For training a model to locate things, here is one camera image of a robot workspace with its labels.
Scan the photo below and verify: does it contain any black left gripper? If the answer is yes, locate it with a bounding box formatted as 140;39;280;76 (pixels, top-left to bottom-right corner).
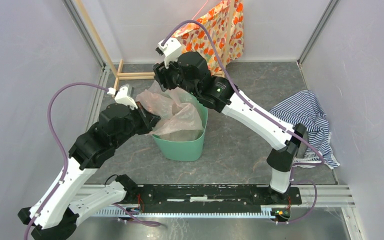
112;101;162;149

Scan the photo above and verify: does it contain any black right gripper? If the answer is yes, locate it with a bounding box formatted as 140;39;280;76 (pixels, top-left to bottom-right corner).
153;53;200;98

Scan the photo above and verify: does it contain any pink plastic trash bag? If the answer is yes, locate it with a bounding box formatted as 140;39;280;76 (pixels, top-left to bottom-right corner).
135;81;204;142

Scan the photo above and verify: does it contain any green plastic trash bin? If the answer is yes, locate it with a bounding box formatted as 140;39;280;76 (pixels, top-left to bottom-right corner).
152;103;208;162

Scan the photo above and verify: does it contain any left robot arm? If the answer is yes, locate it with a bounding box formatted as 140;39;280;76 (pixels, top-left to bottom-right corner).
18;103;161;240

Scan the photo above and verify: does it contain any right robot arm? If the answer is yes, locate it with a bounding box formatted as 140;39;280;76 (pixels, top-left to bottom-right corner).
153;51;307;204

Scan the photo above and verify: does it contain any floral orange fabric bag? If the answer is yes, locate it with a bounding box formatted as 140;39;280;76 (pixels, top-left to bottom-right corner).
172;0;245;77

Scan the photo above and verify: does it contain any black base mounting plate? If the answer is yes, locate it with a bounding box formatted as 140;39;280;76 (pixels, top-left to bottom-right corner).
121;184;303;214

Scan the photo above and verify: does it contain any blue white striped cloth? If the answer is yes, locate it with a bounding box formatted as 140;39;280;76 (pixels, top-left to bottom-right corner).
269;90;340;169

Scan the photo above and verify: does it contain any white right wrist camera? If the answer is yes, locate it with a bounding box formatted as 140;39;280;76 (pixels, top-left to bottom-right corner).
156;37;182;69

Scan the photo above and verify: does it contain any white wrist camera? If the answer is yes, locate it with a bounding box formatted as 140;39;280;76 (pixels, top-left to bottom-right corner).
107;84;138;110
156;37;182;69

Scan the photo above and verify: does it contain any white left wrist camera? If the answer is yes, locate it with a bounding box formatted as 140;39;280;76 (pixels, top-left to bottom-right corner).
107;84;138;110

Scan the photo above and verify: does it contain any wooden stick frame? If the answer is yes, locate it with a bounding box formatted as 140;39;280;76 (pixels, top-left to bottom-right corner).
73;0;235;90

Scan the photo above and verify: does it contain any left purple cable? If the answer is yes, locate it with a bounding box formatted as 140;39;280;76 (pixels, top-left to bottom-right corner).
23;82;117;240

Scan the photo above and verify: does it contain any purple cable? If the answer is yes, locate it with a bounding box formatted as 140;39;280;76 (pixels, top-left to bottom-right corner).
160;19;325;224
23;82;117;240

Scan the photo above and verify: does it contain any white slotted cable duct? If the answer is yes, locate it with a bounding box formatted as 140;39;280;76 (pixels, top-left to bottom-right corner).
92;206;275;220

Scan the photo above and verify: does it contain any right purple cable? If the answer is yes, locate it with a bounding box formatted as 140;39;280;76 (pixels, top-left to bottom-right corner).
160;19;325;224

